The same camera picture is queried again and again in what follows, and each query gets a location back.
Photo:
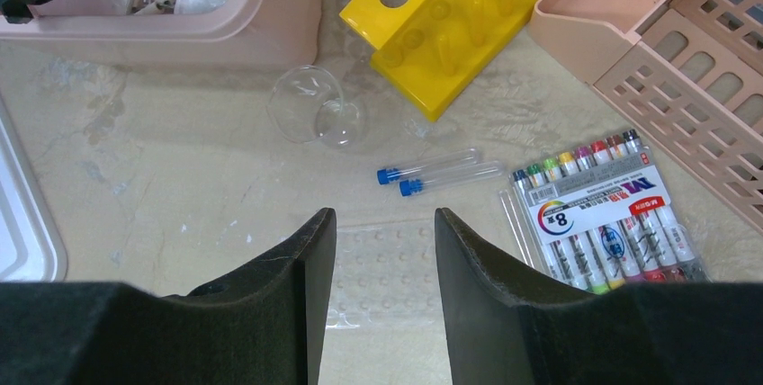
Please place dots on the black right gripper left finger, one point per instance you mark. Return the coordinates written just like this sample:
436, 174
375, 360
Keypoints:
262, 323

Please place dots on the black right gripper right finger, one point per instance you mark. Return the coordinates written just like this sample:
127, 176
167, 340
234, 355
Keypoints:
507, 323

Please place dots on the clear well plate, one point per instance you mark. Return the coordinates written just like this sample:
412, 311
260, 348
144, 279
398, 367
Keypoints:
385, 276

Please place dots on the blue capped test tube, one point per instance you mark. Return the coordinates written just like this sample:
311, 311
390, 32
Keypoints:
400, 171
445, 178

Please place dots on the clear glass beaker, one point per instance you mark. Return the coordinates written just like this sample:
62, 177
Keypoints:
308, 105

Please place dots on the glass stirring rod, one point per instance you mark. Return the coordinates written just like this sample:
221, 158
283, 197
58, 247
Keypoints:
514, 220

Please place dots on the pink plastic bin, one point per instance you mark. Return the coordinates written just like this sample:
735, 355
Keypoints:
258, 34

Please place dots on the marker pen pack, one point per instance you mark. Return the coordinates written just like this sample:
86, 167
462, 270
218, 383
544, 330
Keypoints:
600, 216

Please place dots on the white bin lid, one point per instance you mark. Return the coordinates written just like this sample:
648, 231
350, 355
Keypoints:
31, 247

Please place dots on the yellow test tube rack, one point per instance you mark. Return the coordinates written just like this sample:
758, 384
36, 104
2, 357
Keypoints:
430, 50

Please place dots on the pink plastic desk organizer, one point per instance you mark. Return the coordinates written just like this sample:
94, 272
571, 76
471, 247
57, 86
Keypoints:
687, 73

